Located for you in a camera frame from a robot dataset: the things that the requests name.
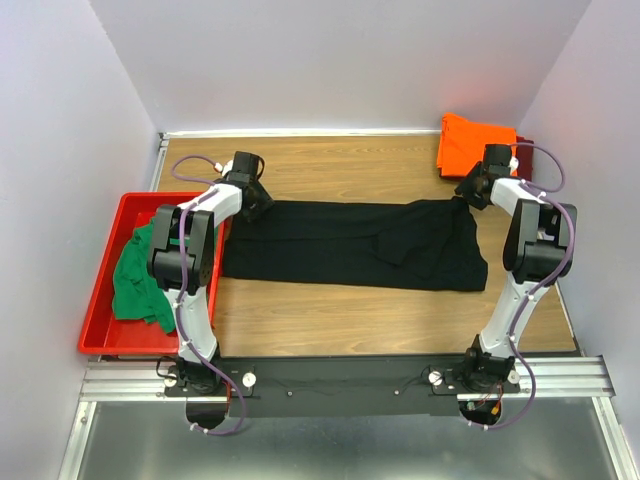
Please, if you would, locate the black t shirt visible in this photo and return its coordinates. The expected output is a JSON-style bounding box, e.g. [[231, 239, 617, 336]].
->
[[222, 197, 488, 292]]

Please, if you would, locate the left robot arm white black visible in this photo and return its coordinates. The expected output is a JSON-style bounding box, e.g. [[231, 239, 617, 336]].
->
[[147, 151, 274, 396]]

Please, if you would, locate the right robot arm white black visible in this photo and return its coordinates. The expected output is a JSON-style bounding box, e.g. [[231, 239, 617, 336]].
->
[[455, 144, 578, 392]]

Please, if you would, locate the orange folded t shirt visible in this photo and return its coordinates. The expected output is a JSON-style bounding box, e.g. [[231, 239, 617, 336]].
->
[[436, 112, 517, 178]]

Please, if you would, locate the dark red folded t shirt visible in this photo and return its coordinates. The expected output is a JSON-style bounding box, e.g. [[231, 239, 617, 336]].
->
[[436, 134, 533, 180]]

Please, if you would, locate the green crumpled t shirt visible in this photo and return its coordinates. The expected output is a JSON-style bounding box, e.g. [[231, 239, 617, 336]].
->
[[112, 218, 175, 334]]

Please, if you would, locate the red plastic tray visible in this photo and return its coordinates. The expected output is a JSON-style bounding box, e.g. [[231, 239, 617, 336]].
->
[[78, 192, 196, 357]]

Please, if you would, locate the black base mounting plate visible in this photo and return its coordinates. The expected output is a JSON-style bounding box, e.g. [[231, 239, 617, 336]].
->
[[156, 353, 520, 432]]

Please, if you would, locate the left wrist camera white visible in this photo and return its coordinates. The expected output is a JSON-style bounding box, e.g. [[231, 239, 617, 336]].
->
[[214, 160, 234, 177]]

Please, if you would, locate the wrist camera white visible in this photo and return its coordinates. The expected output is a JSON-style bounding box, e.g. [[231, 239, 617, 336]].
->
[[509, 156, 519, 173], [214, 160, 234, 177]]

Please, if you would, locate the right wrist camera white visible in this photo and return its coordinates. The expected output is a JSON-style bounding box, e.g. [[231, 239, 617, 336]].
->
[[509, 156, 519, 173]]

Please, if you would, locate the aluminium frame rail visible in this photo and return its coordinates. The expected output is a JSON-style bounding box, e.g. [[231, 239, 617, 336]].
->
[[79, 357, 615, 402]]

